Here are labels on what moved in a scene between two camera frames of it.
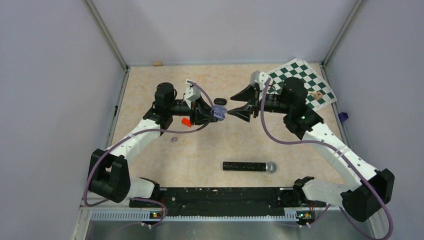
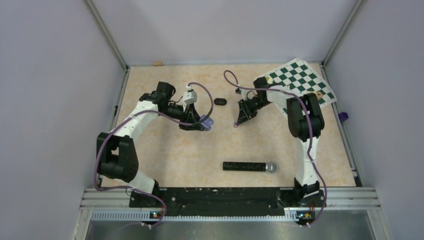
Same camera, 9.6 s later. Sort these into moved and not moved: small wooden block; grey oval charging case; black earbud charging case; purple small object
Moved: grey oval charging case
Not moved: purple small object; black earbud charging case; small wooden block
